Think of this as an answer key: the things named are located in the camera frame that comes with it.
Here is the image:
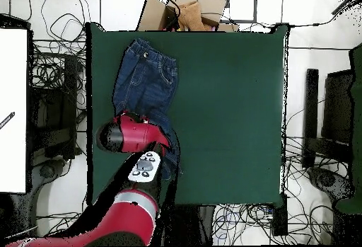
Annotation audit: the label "blue denim jeans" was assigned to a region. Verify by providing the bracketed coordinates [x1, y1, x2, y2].
[112, 38, 182, 180]

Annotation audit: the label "black flat panel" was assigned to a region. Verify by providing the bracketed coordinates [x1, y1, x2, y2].
[322, 69, 354, 146]

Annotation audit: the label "black equipment rack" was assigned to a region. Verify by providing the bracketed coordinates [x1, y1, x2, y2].
[28, 54, 78, 160]

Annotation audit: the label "brown cardboard box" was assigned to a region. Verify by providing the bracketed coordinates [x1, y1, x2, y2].
[136, 0, 240, 33]

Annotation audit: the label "dark green table cloth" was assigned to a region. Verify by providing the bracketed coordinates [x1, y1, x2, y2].
[85, 21, 291, 208]

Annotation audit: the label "white board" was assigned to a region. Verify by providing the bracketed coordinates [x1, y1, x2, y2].
[0, 28, 28, 194]

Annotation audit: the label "tan cloth in box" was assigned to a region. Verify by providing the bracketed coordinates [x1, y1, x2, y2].
[177, 1, 206, 32]

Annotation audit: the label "black strip with white print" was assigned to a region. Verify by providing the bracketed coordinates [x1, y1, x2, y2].
[0, 111, 16, 130]

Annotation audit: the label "black table leg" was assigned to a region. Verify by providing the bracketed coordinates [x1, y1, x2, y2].
[271, 194, 288, 236]

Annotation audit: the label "dark green cloth sheet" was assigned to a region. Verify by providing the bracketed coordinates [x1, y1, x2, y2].
[336, 42, 362, 214]

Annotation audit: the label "black cable tangle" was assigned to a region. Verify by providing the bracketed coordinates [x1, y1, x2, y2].
[36, 211, 86, 238]
[28, 0, 88, 89]
[211, 202, 334, 245]

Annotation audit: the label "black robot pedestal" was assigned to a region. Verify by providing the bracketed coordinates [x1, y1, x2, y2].
[158, 205, 216, 246]

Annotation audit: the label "dark metal frame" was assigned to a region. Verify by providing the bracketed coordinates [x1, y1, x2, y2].
[216, 0, 258, 24]

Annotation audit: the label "black upright post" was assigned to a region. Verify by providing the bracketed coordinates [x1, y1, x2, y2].
[302, 68, 320, 170]

